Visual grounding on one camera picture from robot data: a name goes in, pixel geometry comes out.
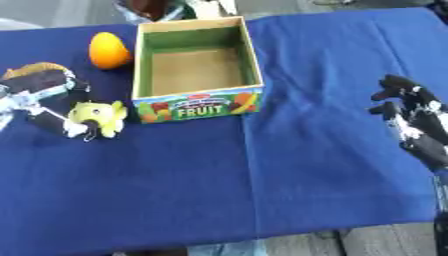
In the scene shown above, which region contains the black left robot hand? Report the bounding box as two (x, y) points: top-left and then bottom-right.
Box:
(0, 67), (102, 141)

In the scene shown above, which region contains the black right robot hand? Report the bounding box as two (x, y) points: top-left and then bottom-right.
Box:
(367, 73), (448, 172)

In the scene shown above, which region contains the yellow soft toy fish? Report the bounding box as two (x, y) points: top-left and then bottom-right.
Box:
(64, 100), (130, 140)

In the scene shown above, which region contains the cardboard box with green inside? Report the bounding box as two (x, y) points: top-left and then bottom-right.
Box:
(129, 15), (268, 125)

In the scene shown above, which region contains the tan curved toy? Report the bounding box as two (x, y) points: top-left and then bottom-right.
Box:
(1, 61), (70, 80)

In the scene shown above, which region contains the orange toy mango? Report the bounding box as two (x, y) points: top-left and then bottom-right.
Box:
(87, 31), (135, 71)

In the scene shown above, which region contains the dark brown round object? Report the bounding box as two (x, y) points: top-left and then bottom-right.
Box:
(112, 0), (195, 25)

